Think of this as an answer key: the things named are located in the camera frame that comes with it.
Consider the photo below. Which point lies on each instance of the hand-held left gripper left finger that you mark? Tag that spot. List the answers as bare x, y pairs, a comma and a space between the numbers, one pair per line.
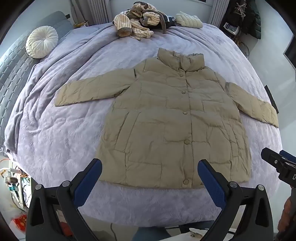
89, 178

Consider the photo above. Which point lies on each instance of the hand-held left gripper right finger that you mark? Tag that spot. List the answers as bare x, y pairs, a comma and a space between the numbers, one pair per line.
211, 179

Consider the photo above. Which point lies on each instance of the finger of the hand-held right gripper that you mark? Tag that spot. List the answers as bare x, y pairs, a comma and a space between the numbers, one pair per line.
270, 156

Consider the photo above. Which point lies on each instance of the beige puffer jacket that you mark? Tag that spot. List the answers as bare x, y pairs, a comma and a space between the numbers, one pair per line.
175, 120

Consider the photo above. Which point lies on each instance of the person's right forearm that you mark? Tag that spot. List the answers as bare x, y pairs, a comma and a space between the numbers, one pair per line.
289, 213

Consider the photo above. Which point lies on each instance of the dark clothes on rack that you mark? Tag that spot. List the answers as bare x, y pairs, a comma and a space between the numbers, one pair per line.
248, 17

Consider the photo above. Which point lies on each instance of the lavender bed blanket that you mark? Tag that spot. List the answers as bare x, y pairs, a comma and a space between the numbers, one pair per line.
69, 129

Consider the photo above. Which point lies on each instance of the red packet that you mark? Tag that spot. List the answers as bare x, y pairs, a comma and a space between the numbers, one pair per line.
19, 221

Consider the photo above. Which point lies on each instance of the person's blue jeans leg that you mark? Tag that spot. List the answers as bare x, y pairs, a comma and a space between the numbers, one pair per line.
150, 234

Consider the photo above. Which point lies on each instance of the grey quilted headboard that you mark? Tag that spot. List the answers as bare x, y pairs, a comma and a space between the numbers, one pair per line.
13, 76

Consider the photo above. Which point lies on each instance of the small printed box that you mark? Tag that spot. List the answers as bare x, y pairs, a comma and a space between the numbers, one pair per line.
231, 28

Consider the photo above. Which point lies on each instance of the white round pleated pillow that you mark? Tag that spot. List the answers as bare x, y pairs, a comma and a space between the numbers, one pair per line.
41, 41

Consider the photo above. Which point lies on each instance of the grey curtain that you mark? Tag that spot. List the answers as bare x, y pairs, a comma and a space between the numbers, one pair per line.
219, 10
86, 11

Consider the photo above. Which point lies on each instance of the white quilted folded garment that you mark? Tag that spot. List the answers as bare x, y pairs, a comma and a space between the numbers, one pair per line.
188, 19

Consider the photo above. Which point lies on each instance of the cream striped robe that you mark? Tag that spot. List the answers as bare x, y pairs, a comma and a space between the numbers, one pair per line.
136, 22

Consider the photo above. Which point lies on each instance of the dark garment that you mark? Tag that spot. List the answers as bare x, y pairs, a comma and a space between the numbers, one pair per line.
167, 22

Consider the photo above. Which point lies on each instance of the wall television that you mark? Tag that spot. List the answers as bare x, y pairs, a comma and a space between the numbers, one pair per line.
290, 47

